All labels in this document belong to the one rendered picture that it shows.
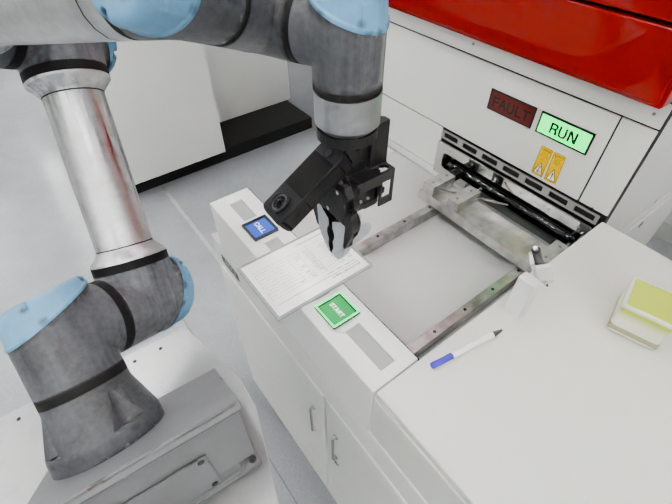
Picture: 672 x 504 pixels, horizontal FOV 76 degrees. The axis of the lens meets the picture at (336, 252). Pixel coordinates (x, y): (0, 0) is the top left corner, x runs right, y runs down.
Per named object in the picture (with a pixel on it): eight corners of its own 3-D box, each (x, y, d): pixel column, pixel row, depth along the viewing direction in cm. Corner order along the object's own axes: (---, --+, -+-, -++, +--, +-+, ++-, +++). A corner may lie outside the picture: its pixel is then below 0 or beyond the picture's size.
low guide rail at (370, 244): (455, 197, 117) (457, 188, 115) (461, 200, 116) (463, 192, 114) (304, 281, 96) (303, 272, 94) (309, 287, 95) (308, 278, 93)
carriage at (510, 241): (439, 186, 115) (441, 177, 113) (560, 266, 95) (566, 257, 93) (418, 197, 112) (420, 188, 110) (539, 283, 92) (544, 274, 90)
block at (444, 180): (444, 178, 113) (446, 169, 111) (453, 185, 111) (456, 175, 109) (422, 190, 110) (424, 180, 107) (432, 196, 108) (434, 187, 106)
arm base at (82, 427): (30, 499, 51) (-8, 426, 50) (76, 445, 66) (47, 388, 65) (154, 436, 55) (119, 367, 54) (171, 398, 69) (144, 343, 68)
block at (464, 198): (467, 194, 108) (470, 184, 106) (478, 200, 107) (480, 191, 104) (445, 206, 105) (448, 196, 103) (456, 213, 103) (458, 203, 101)
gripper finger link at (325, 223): (361, 243, 66) (364, 195, 59) (331, 260, 63) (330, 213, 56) (349, 232, 67) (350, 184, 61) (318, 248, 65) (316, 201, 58)
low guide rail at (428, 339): (541, 254, 102) (546, 244, 100) (548, 258, 101) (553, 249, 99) (384, 368, 81) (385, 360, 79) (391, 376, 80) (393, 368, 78)
